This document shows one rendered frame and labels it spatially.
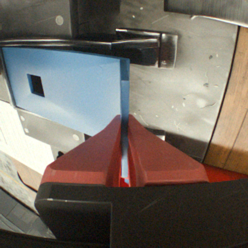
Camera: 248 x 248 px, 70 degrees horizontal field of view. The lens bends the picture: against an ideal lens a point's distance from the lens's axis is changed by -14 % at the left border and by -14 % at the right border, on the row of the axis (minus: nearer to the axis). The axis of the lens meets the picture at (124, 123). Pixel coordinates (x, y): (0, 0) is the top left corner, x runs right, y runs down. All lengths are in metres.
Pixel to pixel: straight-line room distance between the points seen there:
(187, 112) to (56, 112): 0.14
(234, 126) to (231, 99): 0.03
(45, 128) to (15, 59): 0.08
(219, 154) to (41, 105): 0.22
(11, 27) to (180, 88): 0.19
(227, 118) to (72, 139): 0.17
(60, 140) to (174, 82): 0.14
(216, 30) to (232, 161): 0.16
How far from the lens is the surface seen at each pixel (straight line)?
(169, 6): 0.19
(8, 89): 0.23
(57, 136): 0.22
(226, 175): 0.28
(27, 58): 0.18
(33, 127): 0.25
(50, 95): 0.18
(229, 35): 0.21
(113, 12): 0.21
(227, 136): 0.25
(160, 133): 0.16
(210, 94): 0.23
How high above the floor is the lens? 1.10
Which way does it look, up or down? 47 degrees down
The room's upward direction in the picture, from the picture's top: 144 degrees counter-clockwise
